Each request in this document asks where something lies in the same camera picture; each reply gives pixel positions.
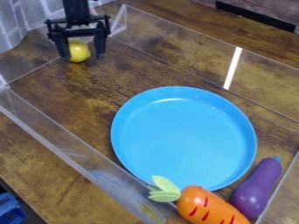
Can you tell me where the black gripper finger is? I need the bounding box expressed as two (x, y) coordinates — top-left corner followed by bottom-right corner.
(93, 23), (109, 60)
(48, 31), (70, 62)

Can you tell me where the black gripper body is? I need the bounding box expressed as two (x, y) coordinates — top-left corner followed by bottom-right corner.
(44, 0), (111, 39)

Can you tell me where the yellow toy lemon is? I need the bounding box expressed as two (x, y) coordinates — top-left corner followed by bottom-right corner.
(69, 39), (90, 63)

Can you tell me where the blue round tray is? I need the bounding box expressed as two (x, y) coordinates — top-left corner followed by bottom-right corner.
(111, 87), (257, 191)

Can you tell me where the white curtain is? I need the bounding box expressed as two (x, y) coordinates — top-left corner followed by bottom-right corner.
(0, 0), (104, 53)

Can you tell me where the blue object at corner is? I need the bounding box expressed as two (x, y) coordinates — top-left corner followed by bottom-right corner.
(0, 192), (25, 224)

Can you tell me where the orange toy carrot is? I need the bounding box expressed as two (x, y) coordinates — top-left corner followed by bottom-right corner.
(148, 176), (251, 224)

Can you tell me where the purple toy eggplant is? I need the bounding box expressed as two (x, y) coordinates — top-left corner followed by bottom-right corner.
(231, 156), (283, 219)

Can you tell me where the clear acrylic enclosure wall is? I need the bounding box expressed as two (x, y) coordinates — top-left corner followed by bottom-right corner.
(0, 0), (299, 224)

